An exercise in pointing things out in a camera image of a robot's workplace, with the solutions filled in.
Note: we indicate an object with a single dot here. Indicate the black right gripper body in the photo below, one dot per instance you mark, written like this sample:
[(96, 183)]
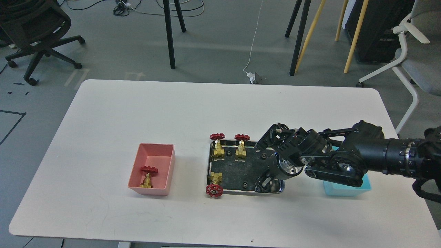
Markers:
[(281, 169)]

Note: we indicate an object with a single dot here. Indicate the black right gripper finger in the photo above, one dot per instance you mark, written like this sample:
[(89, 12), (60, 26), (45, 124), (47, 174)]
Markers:
[(265, 181), (260, 189)]

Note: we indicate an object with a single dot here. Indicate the brass valve red handle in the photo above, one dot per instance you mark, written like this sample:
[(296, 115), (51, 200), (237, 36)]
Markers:
[(149, 172)]

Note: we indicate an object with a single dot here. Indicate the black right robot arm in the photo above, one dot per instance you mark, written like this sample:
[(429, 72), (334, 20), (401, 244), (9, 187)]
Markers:
[(344, 156)]

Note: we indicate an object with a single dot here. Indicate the brass valve back right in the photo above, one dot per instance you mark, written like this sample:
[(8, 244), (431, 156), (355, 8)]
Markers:
[(241, 152)]

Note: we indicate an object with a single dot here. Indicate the brass valve front left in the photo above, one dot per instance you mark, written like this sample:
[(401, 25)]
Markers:
[(214, 189)]

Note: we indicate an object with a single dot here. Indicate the blue plastic box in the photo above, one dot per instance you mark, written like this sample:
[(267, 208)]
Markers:
[(334, 189)]

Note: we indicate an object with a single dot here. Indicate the brass valve back left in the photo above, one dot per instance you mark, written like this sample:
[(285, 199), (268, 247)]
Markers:
[(219, 151)]

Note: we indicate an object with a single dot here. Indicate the pink plastic box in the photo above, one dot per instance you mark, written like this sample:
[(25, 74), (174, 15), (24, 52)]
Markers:
[(156, 155)]

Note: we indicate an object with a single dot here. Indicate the metal tray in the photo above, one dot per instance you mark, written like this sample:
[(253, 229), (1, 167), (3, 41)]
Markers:
[(236, 172)]

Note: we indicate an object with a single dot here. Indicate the white power adapter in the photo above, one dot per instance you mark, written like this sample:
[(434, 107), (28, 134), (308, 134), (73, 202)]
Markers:
[(254, 78)]

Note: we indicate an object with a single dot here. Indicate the black cabinet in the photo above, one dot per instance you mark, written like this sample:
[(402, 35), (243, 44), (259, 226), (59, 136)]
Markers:
[(376, 41)]

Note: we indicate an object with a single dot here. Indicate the black tripod right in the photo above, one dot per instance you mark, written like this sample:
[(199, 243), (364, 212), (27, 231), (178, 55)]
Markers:
[(300, 33)]

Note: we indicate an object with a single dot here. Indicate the black tripod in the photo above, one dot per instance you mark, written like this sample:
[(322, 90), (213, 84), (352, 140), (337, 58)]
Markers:
[(167, 18), (300, 33)]

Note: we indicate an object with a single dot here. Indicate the wooden easel legs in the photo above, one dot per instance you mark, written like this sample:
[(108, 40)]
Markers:
[(354, 40)]

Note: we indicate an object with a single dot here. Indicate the black tripod left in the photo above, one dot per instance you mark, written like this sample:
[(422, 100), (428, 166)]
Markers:
[(167, 18)]

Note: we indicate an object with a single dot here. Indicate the black office chair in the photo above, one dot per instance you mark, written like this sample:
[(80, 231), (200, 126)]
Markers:
[(36, 27)]

